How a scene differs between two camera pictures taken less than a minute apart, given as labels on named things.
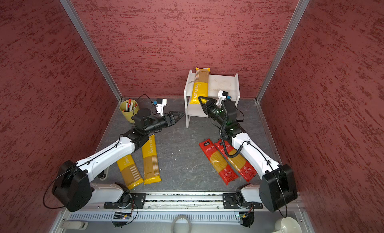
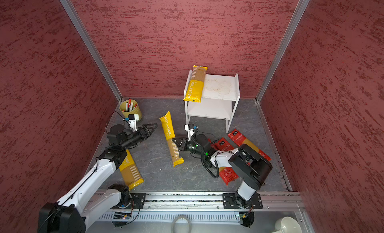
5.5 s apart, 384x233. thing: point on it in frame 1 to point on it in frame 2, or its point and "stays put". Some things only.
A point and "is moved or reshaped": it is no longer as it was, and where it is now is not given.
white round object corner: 287,225 stays put
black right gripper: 207,110 to 185,143
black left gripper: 170,120 to 146,127
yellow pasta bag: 130,172 stays put
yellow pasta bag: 200,85 is moved or reshaped
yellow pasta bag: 151,170 to 169,132
